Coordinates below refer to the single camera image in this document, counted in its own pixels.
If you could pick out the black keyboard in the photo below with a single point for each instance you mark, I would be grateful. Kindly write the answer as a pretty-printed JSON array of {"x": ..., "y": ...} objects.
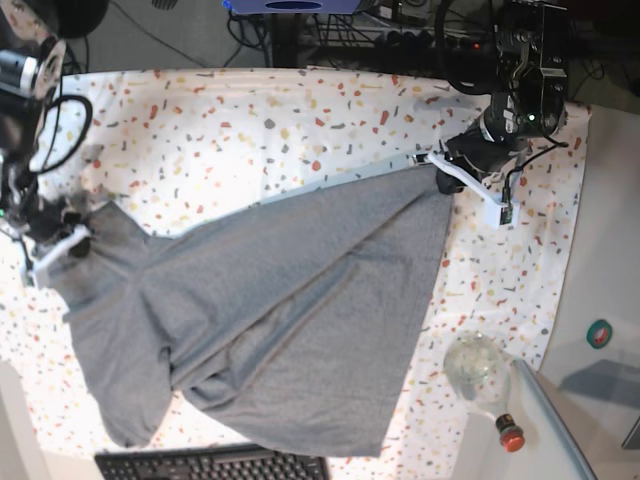
[{"x": 247, "y": 461}]

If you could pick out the terrazzo patterned tablecloth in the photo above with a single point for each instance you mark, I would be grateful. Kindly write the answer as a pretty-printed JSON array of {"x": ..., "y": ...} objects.
[{"x": 178, "y": 148}]

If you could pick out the grey t-shirt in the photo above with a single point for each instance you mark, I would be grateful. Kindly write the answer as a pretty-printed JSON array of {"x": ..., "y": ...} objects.
[{"x": 292, "y": 323}]

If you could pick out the green tape roll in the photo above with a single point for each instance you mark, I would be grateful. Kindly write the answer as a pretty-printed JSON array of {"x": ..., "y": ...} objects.
[{"x": 599, "y": 334}]

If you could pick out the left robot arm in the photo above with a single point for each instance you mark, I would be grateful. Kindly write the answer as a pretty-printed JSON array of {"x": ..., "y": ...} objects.
[{"x": 527, "y": 101}]

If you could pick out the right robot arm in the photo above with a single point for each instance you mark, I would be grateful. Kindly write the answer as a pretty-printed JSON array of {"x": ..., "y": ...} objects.
[{"x": 34, "y": 36}]

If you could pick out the grey laptop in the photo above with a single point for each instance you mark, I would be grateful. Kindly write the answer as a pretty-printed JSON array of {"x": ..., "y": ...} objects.
[{"x": 551, "y": 451}]

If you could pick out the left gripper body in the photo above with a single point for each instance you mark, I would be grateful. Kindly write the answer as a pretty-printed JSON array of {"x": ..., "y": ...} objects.
[{"x": 474, "y": 156}]

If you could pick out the blue box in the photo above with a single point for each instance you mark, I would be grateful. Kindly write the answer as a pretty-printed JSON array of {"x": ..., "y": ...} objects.
[{"x": 248, "y": 7}]

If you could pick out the clear bottle with red cap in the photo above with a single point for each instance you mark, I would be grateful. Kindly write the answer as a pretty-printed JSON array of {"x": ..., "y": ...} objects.
[{"x": 479, "y": 373}]

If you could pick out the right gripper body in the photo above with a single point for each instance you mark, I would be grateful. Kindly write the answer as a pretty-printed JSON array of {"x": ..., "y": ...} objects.
[{"x": 46, "y": 232}]

